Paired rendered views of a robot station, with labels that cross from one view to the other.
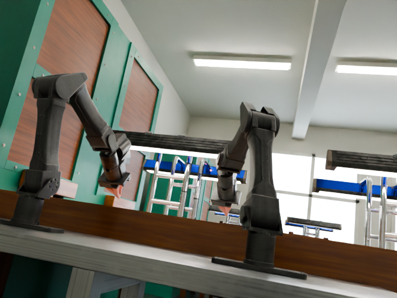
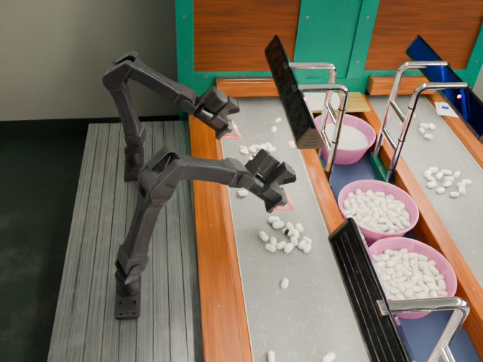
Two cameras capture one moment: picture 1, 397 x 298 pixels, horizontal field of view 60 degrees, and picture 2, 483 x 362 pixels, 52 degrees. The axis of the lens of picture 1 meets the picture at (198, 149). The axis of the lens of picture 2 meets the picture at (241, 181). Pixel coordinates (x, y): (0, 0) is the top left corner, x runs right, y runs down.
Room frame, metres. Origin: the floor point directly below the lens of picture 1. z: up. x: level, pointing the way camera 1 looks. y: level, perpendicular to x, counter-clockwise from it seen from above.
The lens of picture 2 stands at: (0.70, -1.11, 1.86)
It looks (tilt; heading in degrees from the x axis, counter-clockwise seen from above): 40 degrees down; 66
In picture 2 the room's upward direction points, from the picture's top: 4 degrees clockwise
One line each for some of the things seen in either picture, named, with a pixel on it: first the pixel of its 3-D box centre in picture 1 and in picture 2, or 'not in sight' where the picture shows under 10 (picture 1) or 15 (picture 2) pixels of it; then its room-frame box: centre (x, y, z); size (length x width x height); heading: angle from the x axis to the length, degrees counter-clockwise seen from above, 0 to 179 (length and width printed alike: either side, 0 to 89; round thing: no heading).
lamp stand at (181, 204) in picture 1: (162, 187); (307, 129); (1.50, 0.13, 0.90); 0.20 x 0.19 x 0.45; 75
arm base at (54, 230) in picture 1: (28, 211); (133, 156); (0.93, 0.41, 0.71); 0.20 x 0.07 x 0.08; 76
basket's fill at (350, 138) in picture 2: not in sight; (339, 142); (1.74, 0.24, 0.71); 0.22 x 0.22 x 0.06
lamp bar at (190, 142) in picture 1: (163, 142); (290, 84); (1.42, 0.15, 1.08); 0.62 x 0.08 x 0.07; 75
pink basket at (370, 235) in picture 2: not in sight; (374, 215); (1.62, -0.18, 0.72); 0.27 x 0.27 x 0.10
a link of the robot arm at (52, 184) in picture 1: (36, 187); (134, 141); (0.94, 0.41, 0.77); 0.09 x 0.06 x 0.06; 65
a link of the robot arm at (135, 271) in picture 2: (260, 220); (128, 264); (0.79, -0.17, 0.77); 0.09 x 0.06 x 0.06; 99
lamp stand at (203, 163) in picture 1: (185, 199); (415, 127); (1.88, 0.02, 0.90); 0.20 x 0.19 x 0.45; 75
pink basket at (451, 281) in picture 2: not in sight; (405, 280); (1.55, -0.45, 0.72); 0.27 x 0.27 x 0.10
